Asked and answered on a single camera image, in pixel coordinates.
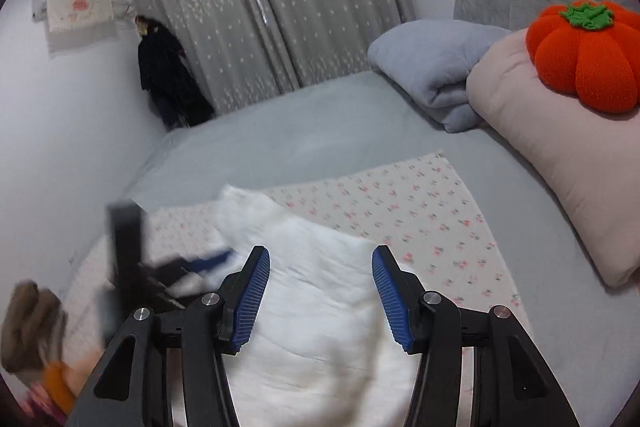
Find cherry print sheet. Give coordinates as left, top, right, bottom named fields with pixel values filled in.
left=65, top=151, right=536, bottom=427

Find person's left forearm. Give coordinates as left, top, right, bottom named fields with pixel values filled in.
left=22, top=352, right=101, bottom=427

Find grey star print curtain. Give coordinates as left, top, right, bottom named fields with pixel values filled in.
left=129, top=0, right=417, bottom=115

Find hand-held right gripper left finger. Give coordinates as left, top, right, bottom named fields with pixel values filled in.
left=65, top=245, right=271, bottom=427

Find grey folded blanket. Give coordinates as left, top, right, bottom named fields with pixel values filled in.
left=367, top=19, right=516, bottom=134

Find pink pillow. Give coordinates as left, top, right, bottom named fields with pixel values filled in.
left=466, top=27, right=640, bottom=289

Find covered wall air conditioner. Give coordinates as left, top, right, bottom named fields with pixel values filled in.
left=31, top=0, right=121, bottom=54

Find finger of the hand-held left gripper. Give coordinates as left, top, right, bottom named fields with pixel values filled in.
left=150, top=248, right=235, bottom=280
left=142, top=276, right=203, bottom=309

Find white quilted hooded jacket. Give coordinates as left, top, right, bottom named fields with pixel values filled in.
left=170, top=184, right=426, bottom=427

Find orange pumpkin plush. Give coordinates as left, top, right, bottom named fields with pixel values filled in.
left=525, top=0, right=640, bottom=114

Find brown folded cloth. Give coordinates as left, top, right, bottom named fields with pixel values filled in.
left=0, top=282, right=68, bottom=375

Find dark hanging clothes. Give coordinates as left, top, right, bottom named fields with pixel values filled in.
left=136, top=14, right=217, bottom=130

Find grey bed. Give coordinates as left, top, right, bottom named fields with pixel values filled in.
left=65, top=69, right=640, bottom=427

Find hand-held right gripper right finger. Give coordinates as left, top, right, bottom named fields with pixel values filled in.
left=371, top=244, right=581, bottom=427

